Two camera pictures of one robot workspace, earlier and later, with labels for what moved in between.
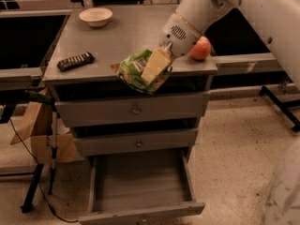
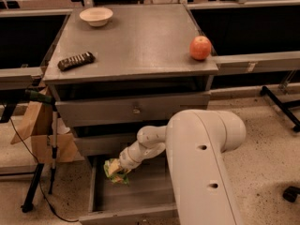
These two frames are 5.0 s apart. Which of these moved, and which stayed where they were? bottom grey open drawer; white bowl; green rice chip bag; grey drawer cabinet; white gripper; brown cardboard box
Moved: green rice chip bag; white gripper
Stayed: white bowl; brown cardboard box; bottom grey open drawer; grey drawer cabinet
